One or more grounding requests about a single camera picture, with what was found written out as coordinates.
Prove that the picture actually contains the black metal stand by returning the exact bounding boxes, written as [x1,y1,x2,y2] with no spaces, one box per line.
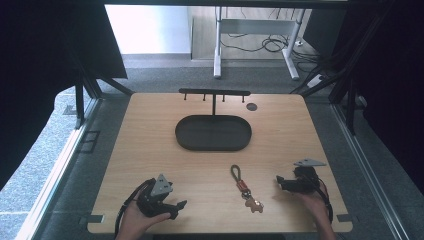
[73,74,135,130]
[289,13,394,136]

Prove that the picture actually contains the person's left hand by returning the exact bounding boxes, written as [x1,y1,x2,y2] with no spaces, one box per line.
[115,199,172,240]

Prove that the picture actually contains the left hand-held gripper black cable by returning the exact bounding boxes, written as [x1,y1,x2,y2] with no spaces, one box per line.
[113,178,157,240]

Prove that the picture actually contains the white desk frame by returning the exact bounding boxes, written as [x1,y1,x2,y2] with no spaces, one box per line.
[213,6,307,81]

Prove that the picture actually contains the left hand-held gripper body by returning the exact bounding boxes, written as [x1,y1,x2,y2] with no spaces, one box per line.
[135,173,175,219]

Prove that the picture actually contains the hand-held gripper black cable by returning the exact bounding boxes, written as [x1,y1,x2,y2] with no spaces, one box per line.
[313,176,335,224]
[113,178,157,240]

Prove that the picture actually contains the black curtain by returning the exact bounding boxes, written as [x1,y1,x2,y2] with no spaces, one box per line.
[301,0,424,196]
[0,0,129,192]

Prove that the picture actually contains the person's right hand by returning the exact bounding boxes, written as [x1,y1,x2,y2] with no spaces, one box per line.
[293,191,332,228]

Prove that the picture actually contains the black key rack with tray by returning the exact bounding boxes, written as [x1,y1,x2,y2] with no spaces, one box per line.
[174,87,253,153]

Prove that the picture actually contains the keychain with bear charm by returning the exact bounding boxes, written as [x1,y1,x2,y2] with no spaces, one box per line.
[229,164,265,214]

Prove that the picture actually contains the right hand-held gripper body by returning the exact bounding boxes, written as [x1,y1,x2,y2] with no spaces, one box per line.
[282,158,328,195]

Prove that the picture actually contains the white power strip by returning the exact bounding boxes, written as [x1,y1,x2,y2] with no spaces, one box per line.
[306,73,326,90]

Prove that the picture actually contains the right hand-held gripper black cable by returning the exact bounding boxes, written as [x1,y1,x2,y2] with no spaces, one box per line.
[313,176,335,224]

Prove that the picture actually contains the black floor cables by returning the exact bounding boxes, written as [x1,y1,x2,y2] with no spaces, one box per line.
[220,31,322,65]

